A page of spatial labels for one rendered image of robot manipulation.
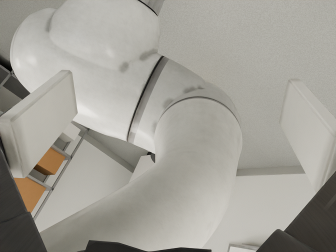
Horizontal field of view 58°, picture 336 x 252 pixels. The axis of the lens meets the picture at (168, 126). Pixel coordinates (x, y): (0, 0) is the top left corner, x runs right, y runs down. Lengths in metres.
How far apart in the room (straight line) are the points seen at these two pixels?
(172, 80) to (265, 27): 1.91
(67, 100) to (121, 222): 0.08
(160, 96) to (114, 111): 0.06
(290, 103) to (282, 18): 2.03
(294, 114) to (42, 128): 0.13
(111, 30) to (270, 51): 2.06
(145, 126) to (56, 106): 0.21
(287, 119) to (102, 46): 0.26
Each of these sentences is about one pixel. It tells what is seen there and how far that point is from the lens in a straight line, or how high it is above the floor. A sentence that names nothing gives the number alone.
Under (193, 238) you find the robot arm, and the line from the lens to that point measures 0.18.
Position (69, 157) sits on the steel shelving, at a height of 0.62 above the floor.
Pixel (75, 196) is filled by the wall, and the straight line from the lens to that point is 4.87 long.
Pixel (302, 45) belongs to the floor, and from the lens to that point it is 2.33.
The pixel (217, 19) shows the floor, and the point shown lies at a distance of 2.30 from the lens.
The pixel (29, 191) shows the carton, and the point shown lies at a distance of 4.17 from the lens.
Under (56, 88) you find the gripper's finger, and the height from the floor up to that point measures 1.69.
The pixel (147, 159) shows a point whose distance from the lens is 4.33.
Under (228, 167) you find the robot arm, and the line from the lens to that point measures 0.24.
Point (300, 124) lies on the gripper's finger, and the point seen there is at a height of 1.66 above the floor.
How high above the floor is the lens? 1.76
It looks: 29 degrees down
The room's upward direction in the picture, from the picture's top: 156 degrees counter-clockwise
